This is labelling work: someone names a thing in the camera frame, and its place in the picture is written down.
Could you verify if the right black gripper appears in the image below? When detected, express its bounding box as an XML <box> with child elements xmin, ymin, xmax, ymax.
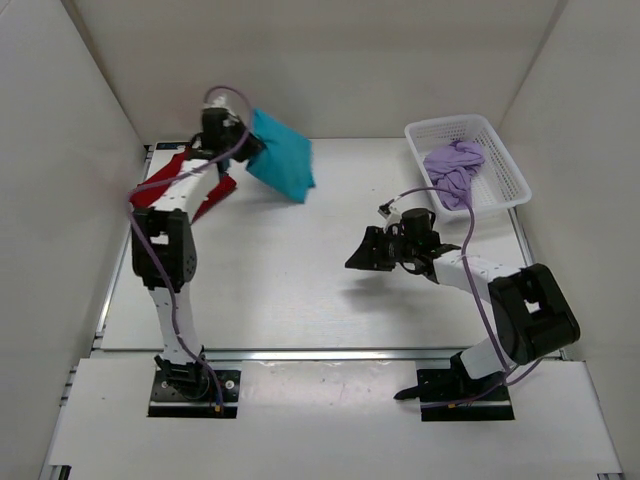
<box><xmin>346</xmin><ymin>228</ymin><xmax>419</xmax><ymax>274</ymax></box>

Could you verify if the blue t shirt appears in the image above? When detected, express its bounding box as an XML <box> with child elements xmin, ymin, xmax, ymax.
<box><xmin>246</xmin><ymin>109</ymin><xmax>315</xmax><ymax>204</ymax></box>

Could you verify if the red t shirt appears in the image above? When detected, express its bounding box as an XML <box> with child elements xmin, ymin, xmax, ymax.
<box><xmin>129</xmin><ymin>148</ymin><xmax>237</xmax><ymax>223</ymax></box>

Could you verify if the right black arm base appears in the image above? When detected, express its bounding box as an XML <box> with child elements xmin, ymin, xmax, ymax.
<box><xmin>394</xmin><ymin>363</ymin><xmax>515</xmax><ymax>422</ymax></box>

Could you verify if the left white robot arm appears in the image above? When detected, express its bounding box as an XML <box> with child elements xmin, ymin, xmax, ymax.
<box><xmin>130</xmin><ymin>105</ymin><xmax>265</xmax><ymax>400</ymax></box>

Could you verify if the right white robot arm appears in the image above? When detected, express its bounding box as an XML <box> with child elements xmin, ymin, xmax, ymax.
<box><xmin>345</xmin><ymin>207</ymin><xmax>581</xmax><ymax>400</ymax></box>

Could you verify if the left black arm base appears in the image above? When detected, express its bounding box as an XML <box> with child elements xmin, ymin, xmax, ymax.
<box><xmin>147</xmin><ymin>355</ymin><xmax>241</xmax><ymax>419</ymax></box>

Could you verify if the black table label sticker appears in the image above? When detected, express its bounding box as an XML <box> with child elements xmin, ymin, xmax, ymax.
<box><xmin>155</xmin><ymin>142</ymin><xmax>189</xmax><ymax>151</ymax></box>

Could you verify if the purple t shirt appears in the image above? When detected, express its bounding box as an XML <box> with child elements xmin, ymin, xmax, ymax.
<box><xmin>423</xmin><ymin>140</ymin><xmax>485</xmax><ymax>211</ymax></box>

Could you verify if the white plastic basket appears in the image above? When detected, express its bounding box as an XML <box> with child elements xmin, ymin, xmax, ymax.
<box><xmin>404</xmin><ymin>114</ymin><xmax>532</xmax><ymax>217</ymax></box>

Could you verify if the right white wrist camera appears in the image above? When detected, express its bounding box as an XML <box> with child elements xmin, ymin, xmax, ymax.
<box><xmin>378</xmin><ymin>200</ymin><xmax>402</xmax><ymax>233</ymax></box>

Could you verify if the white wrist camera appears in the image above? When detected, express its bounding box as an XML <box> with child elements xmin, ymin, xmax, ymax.
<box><xmin>378</xmin><ymin>200</ymin><xmax>402</xmax><ymax>233</ymax></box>
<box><xmin>202</xmin><ymin>94</ymin><xmax>232</xmax><ymax>111</ymax></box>

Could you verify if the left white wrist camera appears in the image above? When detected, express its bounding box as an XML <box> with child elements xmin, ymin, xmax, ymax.
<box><xmin>202</xmin><ymin>94</ymin><xmax>232</xmax><ymax>111</ymax></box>

